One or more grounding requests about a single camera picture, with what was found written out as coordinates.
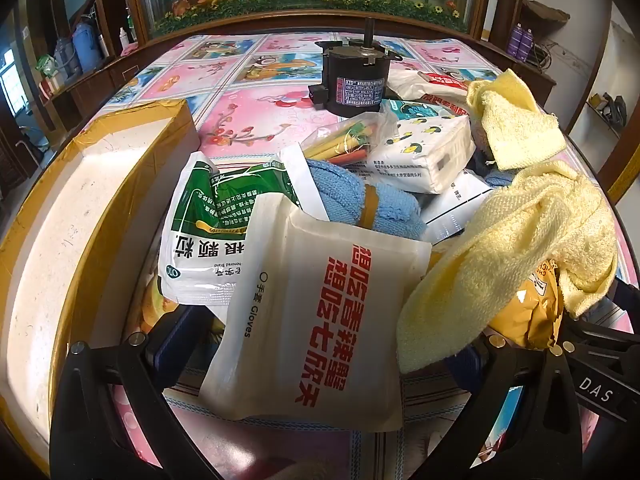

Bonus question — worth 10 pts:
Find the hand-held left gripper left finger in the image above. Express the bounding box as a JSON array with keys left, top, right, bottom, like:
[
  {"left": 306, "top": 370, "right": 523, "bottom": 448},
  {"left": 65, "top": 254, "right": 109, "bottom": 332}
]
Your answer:
[{"left": 49, "top": 305, "right": 211, "bottom": 480}]

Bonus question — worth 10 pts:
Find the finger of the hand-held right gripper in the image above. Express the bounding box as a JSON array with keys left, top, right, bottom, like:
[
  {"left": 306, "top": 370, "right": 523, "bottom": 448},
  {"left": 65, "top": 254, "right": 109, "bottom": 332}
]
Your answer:
[{"left": 560, "top": 280, "right": 640, "bottom": 361}]

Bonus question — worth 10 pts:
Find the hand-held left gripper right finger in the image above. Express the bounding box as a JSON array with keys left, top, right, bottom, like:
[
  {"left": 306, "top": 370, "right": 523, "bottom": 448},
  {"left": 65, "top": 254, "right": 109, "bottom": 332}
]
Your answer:
[{"left": 440, "top": 330, "right": 586, "bottom": 480}]

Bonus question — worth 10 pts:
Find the yellow snack packet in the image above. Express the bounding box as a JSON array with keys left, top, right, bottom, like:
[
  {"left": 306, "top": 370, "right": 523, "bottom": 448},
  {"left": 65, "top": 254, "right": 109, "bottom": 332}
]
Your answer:
[{"left": 487, "top": 260, "right": 566, "bottom": 351}]

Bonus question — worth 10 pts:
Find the white gloves packet red print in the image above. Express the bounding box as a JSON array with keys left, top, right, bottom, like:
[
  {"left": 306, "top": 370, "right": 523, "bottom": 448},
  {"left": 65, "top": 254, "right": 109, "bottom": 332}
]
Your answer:
[{"left": 199, "top": 194, "right": 433, "bottom": 433}]

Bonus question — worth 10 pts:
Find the large yellow towel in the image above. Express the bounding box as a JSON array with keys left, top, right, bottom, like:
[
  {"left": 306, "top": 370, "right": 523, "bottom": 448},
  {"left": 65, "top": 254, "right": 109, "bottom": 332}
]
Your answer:
[{"left": 396, "top": 160, "right": 618, "bottom": 375}]

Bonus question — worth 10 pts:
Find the green white granule sachet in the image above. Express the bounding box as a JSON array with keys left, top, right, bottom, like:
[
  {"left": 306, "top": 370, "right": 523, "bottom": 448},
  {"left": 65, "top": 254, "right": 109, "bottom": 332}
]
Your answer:
[{"left": 159, "top": 151, "right": 306, "bottom": 306}]

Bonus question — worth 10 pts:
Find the white desiccant packet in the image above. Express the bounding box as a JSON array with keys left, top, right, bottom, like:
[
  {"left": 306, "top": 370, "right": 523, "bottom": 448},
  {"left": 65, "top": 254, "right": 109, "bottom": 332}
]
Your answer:
[{"left": 422, "top": 170, "right": 496, "bottom": 246}]

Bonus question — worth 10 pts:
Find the yellow cardboard box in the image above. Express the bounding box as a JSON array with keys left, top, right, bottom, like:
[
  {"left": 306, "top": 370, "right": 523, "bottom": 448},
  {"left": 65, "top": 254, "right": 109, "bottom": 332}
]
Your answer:
[{"left": 0, "top": 99, "right": 201, "bottom": 461}]

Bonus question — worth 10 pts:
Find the blue towel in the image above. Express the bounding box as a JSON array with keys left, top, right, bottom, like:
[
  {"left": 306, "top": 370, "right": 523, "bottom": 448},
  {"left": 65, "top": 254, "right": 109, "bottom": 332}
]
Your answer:
[{"left": 306, "top": 159, "right": 426, "bottom": 241}]

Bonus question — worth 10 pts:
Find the lemon print tissue pack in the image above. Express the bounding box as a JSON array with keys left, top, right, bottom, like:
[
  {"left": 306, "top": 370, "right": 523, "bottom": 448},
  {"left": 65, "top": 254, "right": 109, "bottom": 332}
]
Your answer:
[{"left": 372, "top": 115, "right": 476, "bottom": 195}]

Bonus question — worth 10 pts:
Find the small yellow towel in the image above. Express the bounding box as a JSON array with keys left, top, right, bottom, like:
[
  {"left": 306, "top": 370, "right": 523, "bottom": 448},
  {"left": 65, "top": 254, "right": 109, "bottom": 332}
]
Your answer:
[{"left": 466, "top": 70, "right": 568, "bottom": 171}]

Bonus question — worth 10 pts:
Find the clear bag of coloured sticks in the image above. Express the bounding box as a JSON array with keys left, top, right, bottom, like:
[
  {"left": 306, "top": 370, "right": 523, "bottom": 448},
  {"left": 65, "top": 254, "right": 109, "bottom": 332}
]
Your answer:
[{"left": 302, "top": 110, "right": 401, "bottom": 166}]

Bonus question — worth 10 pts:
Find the teal cartoon tissue pack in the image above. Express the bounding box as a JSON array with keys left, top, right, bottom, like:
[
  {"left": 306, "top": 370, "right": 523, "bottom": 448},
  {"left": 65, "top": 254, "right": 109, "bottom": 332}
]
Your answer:
[{"left": 382, "top": 99, "right": 468, "bottom": 123}]

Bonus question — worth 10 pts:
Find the long white packet red label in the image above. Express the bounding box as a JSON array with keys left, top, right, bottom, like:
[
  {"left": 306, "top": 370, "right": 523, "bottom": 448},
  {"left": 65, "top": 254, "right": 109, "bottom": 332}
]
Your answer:
[{"left": 387, "top": 69, "right": 501, "bottom": 103}]

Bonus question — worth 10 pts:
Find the printed pink tablecloth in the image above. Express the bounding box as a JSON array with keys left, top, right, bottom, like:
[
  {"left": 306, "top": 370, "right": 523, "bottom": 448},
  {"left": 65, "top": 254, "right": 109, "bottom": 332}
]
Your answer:
[{"left": 100, "top": 34, "right": 640, "bottom": 480}]

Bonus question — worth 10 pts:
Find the wooden sideboard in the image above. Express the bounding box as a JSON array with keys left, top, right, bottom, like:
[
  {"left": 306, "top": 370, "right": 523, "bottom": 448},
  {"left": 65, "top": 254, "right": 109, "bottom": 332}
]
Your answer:
[{"left": 40, "top": 40, "right": 151, "bottom": 111}]

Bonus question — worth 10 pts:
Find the black electric motor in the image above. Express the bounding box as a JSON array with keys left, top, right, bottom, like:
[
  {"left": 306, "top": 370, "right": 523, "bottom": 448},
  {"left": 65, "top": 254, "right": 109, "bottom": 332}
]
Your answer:
[{"left": 307, "top": 17, "right": 403, "bottom": 111}]

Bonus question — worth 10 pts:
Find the grey thermos flask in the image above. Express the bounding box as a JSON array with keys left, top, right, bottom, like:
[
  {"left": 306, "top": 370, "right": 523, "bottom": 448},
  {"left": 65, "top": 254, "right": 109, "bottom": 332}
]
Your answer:
[{"left": 52, "top": 37, "right": 81, "bottom": 78}]

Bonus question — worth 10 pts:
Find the blue thermos flask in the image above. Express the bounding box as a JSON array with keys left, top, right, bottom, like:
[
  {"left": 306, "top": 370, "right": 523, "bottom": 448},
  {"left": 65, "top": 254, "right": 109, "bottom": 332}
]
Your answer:
[{"left": 72, "top": 22, "right": 101, "bottom": 68}]

